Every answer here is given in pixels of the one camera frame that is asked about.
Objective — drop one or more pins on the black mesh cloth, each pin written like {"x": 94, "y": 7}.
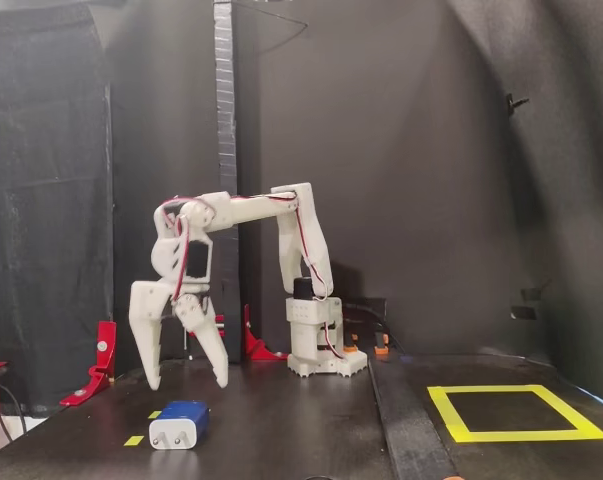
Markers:
{"x": 51, "y": 200}

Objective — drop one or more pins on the small yellow tape marker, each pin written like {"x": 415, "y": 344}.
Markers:
{"x": 134, "y": 440}
{"x": 154, "y": 414}

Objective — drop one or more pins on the orange black spring clamp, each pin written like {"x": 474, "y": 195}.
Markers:
{"x": 453, "y": 478}

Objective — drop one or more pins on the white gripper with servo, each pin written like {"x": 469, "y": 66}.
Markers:
{"x": 148, "y": 300}

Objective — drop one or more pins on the red metal angle bracket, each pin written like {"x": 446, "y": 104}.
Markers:
{"x": 255, "y": 346}
{"x": 103, "y": 350}

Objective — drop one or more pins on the orange black base clamp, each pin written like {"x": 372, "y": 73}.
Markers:
{"x": 352, "y": 346}
{"x": 381, "y": 351}

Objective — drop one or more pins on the black binder clip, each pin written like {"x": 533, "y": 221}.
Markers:
{"x": 523, "y": 313}

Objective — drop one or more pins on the yellow tape square outline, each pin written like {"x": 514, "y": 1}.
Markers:
{"x": 531, "y": 436}

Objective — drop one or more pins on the blue white charger block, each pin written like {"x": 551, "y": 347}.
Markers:
{"x": 181, "y": 425}

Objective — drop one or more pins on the small black clip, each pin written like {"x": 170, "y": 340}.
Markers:
{"x": 512, "y": 102}

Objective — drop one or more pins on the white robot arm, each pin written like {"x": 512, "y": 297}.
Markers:
{"x": 251, "y": 210}

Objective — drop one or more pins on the black backdrop cloth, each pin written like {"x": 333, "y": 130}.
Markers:
{"x": 571, "y": 200}

